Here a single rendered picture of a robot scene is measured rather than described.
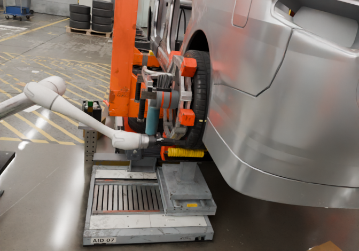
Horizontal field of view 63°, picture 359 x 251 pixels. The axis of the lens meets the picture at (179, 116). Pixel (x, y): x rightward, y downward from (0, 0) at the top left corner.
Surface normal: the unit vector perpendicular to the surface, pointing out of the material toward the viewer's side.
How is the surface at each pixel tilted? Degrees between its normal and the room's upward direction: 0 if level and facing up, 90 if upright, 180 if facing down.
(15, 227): 0
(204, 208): 90
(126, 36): 90
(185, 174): 90
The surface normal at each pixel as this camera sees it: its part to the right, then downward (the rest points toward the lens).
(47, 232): 0.14, -0.92
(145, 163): 0.19, 0.39
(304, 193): -0.07, 0.51
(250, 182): -0.56, 0.32
